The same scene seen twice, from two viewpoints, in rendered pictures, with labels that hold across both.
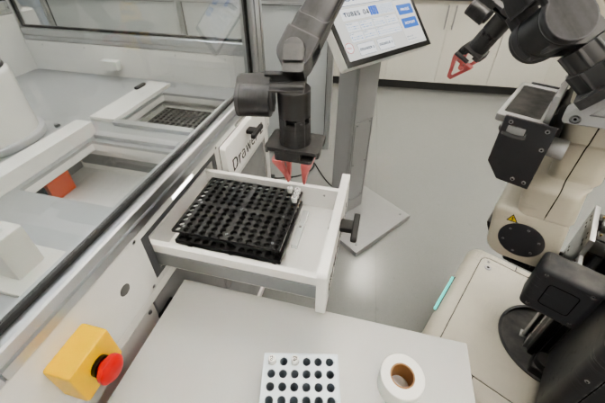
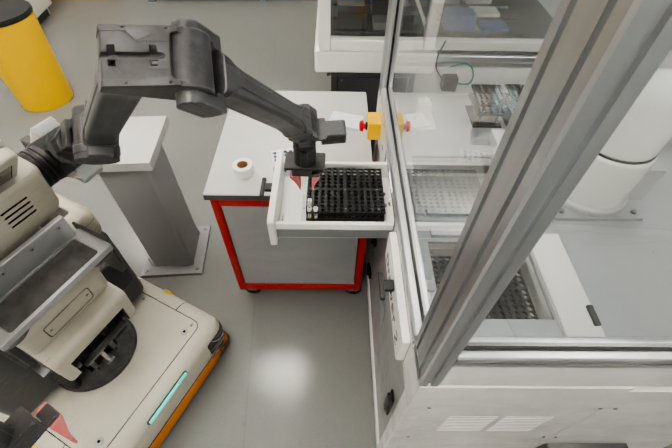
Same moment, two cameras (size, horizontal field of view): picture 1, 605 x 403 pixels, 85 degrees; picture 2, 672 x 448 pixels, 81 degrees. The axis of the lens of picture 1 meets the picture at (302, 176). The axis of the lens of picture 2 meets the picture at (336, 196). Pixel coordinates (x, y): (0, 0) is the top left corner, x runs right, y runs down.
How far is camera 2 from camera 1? 1.31 m
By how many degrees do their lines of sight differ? 94
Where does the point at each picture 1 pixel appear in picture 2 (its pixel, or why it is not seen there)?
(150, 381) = (358, 155)
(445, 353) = (216, 188)
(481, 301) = (134, 384)
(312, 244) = (293, 202)
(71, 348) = (376, 117)
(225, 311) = not seen: hidden behind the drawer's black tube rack
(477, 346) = (161, 334)
